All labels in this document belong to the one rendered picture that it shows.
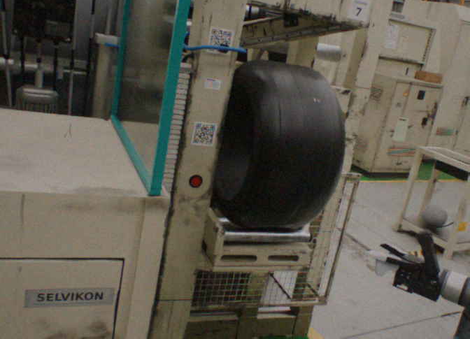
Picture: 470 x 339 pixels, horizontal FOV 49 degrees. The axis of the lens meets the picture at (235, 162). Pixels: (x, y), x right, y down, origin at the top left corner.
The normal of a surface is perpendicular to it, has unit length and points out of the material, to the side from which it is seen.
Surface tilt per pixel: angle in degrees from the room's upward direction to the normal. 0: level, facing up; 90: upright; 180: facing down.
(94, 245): 90
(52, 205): 90
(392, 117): 90
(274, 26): 90
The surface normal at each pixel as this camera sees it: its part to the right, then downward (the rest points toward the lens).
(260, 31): 0.34, 0.32
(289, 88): 0.35, -0.58
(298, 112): 0.38, -0.31
